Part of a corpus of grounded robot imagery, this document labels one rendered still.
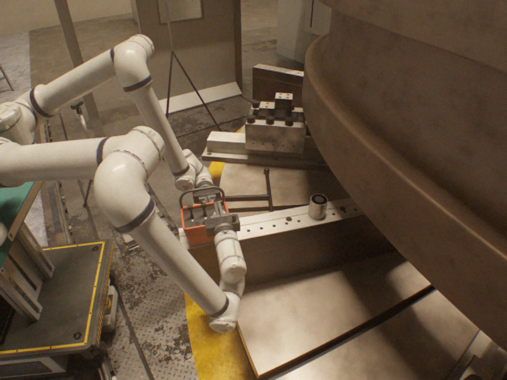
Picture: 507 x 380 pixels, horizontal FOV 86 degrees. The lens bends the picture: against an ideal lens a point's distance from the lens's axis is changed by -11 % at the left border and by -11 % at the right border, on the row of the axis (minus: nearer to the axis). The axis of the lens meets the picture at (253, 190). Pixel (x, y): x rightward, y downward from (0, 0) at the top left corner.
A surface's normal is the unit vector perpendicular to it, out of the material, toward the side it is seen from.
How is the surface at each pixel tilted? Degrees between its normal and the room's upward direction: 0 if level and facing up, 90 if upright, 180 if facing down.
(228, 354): 0
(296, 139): 90
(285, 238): 90
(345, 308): 0
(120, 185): 46
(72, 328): 0
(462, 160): 72
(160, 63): 90
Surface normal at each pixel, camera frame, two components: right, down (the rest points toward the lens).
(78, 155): -0.20, -0.14
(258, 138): -0.14, 0.63
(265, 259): 0.25, 0.62
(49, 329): 0.00, -0.77
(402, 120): -0.88, -0.14
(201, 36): 0.56, 0.52
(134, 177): 0.86, -0.27
